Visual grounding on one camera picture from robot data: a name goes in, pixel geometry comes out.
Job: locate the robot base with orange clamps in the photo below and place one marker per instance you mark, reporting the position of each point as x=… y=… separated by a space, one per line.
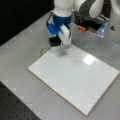
x=96 y=21

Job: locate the white whiteboard panel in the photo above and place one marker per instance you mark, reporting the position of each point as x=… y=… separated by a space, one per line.
x=77 y=76

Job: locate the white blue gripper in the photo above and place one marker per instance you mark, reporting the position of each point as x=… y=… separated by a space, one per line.
x=60 y=27

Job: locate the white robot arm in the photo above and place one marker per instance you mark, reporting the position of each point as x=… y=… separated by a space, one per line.
x=61 y=15

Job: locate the black whiteboard eraser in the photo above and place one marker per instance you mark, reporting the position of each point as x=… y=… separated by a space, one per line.
x=54 y=41

